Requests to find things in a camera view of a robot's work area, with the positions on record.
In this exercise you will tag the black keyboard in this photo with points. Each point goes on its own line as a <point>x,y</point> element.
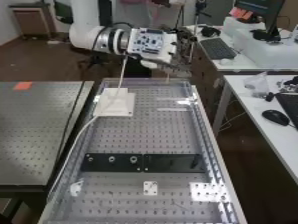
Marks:
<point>217,49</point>
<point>290,106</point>

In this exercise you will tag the orange sticky note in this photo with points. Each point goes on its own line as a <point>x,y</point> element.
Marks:
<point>241,13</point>

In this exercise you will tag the clear box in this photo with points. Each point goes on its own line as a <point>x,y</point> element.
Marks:
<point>208,133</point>

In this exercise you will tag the black mouse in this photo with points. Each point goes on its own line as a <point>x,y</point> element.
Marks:
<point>275,117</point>

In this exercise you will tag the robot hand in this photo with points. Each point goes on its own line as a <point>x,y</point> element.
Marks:
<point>150,43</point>

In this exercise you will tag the clear plastic bag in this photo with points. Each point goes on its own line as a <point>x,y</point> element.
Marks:
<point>256,85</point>

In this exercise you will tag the black monitor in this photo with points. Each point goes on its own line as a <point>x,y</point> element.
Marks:
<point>261,8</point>

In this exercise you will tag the black headphones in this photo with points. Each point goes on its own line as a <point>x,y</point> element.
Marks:
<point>210,31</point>

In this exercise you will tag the small white bracket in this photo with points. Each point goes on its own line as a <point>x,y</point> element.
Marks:
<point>76,188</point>

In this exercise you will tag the brown wooden cabinet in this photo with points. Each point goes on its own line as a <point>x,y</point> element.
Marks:
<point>31,21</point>

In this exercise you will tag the black plate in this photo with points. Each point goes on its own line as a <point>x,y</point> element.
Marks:
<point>120,163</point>

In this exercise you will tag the small white square plate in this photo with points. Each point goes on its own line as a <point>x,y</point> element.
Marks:
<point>150,188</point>

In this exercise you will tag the white desk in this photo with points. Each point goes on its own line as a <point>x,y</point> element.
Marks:
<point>241,65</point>
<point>261,133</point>

